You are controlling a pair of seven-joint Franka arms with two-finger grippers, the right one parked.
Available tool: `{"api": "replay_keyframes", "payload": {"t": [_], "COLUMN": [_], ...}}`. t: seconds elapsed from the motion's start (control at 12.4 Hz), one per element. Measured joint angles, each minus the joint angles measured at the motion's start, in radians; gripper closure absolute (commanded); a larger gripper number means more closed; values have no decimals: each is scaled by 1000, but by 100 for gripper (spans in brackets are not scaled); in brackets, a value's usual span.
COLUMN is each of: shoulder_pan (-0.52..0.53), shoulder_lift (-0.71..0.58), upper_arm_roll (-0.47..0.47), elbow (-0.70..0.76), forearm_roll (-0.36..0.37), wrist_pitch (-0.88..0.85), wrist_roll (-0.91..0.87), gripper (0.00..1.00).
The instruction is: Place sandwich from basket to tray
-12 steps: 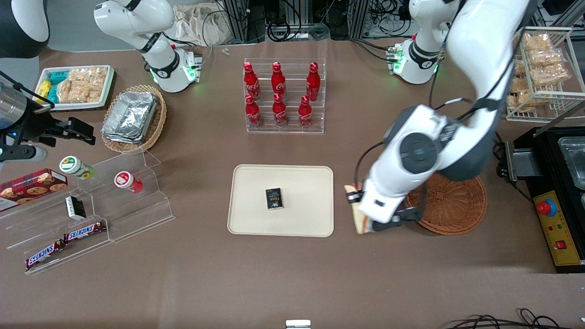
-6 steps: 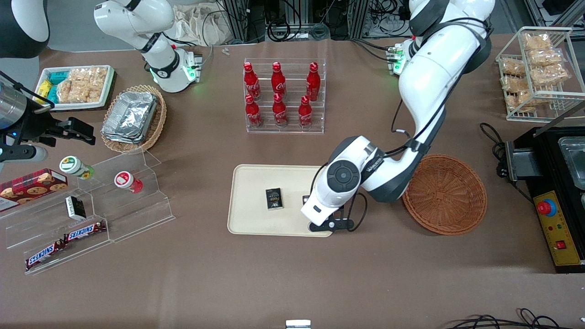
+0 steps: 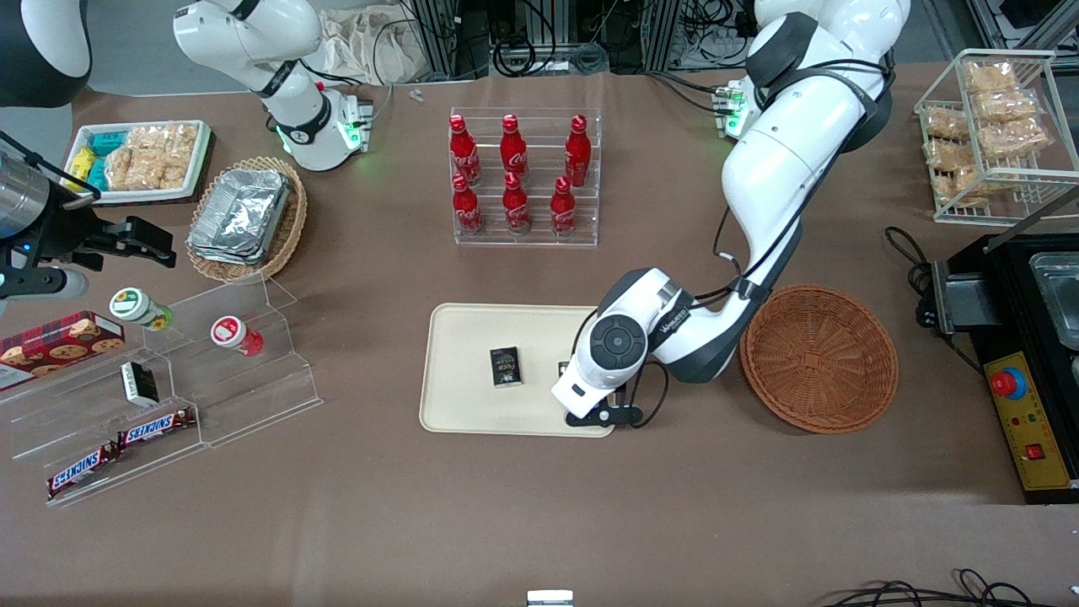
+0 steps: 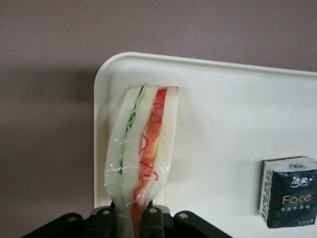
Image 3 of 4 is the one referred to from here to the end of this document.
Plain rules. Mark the light oval wicker basket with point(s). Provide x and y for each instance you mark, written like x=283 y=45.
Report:
x=291 y=228

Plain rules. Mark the small black white box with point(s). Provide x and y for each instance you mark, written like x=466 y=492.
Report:
x=139 y=384

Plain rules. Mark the clear acrylic bottle rack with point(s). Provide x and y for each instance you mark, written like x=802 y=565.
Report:
x=539 y=232

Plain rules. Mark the black countertop appliance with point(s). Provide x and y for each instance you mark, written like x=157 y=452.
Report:
x=1011 y=287

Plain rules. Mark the red emergency stop button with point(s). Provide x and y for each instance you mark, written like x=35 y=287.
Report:
x=1007 y=384

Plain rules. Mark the red cookie box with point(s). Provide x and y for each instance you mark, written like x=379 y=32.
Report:
x=59 y=346

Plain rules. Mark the brown wicker basket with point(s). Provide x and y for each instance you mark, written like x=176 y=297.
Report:
x=818 y=362

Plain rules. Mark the white plastic bag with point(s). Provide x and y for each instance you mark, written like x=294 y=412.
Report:
x=371 y=46

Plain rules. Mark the teal snack packet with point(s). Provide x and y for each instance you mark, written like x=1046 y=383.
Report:
x=108 y=142
x=96 y=174

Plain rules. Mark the aluminium frame post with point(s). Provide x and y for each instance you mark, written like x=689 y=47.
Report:
x=437 y=38
x=662 y=34

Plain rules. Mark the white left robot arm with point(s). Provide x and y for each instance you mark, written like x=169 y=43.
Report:
x=784 y=160

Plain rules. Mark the small black card box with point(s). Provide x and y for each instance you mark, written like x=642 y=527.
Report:
x=506 y=367

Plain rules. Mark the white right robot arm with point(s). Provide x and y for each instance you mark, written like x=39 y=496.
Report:
x=299 y=126

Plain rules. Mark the rice cracker snack pack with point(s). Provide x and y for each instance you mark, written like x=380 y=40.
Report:
x=126 y=169
x=951 y=157
x=1005 y=105
x=944 y=123
x=990 y=77
x=1013 y=137
x=969 y=184
x=173 y=152

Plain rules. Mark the stacked aluminium foil trays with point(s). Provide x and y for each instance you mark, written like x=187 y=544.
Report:
x=240 y=215

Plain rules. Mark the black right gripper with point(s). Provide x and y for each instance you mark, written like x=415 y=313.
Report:
x=69 y=233

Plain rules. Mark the yellow panel control box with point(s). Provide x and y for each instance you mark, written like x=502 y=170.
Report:
x=1033 y=421

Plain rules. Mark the clear acrylic step stand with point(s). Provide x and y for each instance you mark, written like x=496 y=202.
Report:
x=244 y=396

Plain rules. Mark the red cola bottle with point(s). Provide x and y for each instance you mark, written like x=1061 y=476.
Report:
x=513 y=152
x=577 y=156
x=516 y=209
x=563 y=211
x=466 y=211
x=464 y=156

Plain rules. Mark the white rectangular snack tray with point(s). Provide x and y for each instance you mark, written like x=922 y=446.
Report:
x=198 y=173

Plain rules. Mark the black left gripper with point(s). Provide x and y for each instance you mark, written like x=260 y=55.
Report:
x=563 y=367

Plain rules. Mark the yellow snack packet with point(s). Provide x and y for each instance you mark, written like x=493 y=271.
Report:
x=79 y=162

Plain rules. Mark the red bottle with white cap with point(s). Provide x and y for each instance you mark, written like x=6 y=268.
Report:
x=236 y=335

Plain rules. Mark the snickers chocolate bar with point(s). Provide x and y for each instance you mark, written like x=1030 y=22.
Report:
x=82 y=470
x=156 y=427

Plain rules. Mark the beige plastic tray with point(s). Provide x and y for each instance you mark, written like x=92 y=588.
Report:
x=464 y=337

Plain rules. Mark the green bottle with white cap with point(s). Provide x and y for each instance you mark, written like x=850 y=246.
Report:
x=139 y=308

